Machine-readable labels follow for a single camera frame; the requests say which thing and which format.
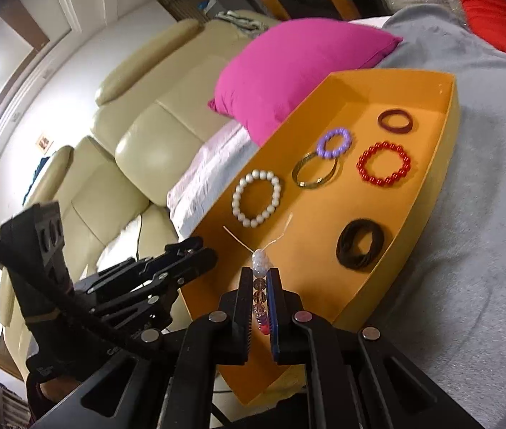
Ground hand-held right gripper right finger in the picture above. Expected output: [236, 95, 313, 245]
[267, 268, 486, 429]

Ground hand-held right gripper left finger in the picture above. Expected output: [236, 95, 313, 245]
[39, 267, 256, 429]

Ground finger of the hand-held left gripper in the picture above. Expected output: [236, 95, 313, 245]
[87, 249, 219, 328]
[72, 236, 204, 294]

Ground mixed clear pink bead bracelet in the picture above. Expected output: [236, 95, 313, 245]
[223, 213, 296, 337]

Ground white bead bracelet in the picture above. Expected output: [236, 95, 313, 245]
[232, 169, 283, 228]

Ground orange cardboard box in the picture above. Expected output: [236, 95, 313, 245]
[179, 69, 460, 407]

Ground black hair ties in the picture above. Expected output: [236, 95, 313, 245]
[336, 219, 387, 271]

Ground metal bangle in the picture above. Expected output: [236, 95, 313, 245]
[292, 152, 338, 189]

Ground purple bead bracelet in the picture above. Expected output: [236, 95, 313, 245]
[316, 128, 353, 160]

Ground red bead bracelet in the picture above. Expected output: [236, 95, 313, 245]
[357, 141, 412, 186]

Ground dark red bangle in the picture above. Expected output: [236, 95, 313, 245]
[377, 108, 415, 135]

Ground white bed sheet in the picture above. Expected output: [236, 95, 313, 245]
[167, 120, 263, 238]

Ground beige leather sofa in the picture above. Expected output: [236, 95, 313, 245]
[0, 9, 281, 380]

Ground pink pillow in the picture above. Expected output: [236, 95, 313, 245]
[207, 20, 403, 146]

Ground black white striped cloth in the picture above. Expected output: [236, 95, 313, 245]
[215, 9, 268, 37]

